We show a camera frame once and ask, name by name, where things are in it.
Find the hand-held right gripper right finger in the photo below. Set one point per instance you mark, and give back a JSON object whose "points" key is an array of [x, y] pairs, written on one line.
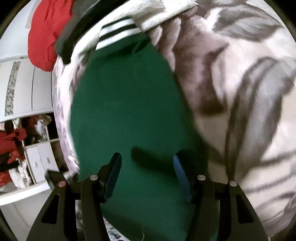
{"points": [[181, 176]]}

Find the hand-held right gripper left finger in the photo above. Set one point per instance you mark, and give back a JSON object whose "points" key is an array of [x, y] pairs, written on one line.
{"points": [[113, 178]]}

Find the green varsity jacket white sleeves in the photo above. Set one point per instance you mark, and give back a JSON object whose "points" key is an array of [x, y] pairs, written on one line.
{"points": [[129, 104]]}

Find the clothes pile in wardrobe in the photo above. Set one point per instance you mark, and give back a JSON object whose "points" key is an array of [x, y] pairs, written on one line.
{"points": [[34, 127]]}

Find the hanging red clothes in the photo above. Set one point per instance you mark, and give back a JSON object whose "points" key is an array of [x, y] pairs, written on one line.
{"points": [[9, 148]]}

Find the white wardrobe drawer unit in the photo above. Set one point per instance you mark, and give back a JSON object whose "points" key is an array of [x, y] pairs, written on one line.
{"points": [[39, 160]]}

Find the bed with floral blanket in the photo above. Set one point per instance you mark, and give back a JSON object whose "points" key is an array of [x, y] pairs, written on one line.
{"points": [[242, 92]]}

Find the white wardrobe sliding door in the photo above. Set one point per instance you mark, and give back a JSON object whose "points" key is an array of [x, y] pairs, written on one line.
{"points": [[25, 88]]}

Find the black leather jacket fleece lining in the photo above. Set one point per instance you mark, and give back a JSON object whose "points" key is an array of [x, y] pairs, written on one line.
{"points": [[76, 32]]}

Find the red quilt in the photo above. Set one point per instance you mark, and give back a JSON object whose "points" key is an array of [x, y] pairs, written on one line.
{"points": [[46, 34]]}

